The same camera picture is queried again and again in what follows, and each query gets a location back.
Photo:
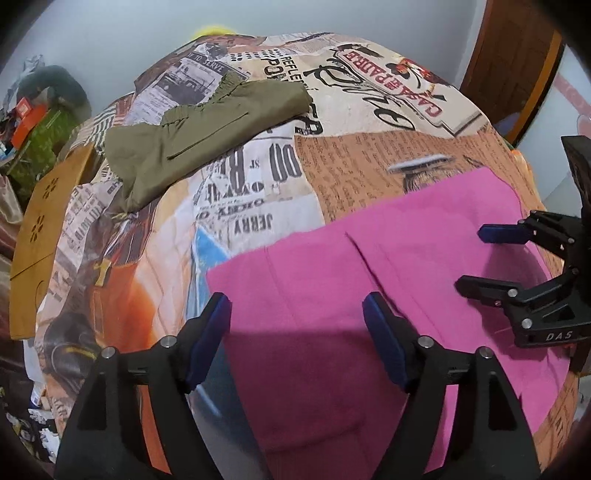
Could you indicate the striped brown curtain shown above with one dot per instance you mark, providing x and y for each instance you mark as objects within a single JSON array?
[{"x": 7, "y": 230}]

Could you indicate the pile of clothes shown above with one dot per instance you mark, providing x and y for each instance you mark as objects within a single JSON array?
[{"x": 25, "y": 67}]

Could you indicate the pink pants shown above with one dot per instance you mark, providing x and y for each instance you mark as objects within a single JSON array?
[{"x": 323, "y": 286}]

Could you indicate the orange box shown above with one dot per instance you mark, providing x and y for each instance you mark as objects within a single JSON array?
[{"x": 27, "y": 120}]

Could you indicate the light wooden board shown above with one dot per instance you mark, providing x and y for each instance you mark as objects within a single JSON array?
[{"x": 41, "y": 258}]

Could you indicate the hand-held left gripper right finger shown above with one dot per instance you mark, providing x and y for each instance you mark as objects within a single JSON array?
[{"x": 385, "y": 341}]

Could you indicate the wooden door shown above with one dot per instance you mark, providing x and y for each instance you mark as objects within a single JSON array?
[{"x": 508, "y": 60}]

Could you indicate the green storage box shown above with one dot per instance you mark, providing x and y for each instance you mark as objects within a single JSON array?
[{"x": 41, "y": 136}]

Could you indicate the newspaper print blanket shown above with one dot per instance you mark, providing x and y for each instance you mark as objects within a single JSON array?
[{"x": 258, "y": 194}]

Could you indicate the white sliding wardrobe door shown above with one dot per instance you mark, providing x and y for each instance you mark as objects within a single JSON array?
[{"x": 554, "y": 115}]

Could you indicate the yellow cushion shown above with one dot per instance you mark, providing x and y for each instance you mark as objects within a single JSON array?
[{"x": 210, "y": 31}]

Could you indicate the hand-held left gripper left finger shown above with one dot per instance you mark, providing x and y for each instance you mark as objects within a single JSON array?
[{"x": 207, "y": 341}]

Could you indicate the olive green pants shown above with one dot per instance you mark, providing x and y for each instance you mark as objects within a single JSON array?
[{"x": 194, "y": 134}]

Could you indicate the grey plush pillow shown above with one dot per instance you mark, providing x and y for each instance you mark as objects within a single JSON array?
[{"x": 60, "y": 81}]

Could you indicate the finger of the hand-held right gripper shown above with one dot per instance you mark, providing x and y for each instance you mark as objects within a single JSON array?
[
  {"x": 489, "y": 288},
  {"x": 501, "y": 233}
]

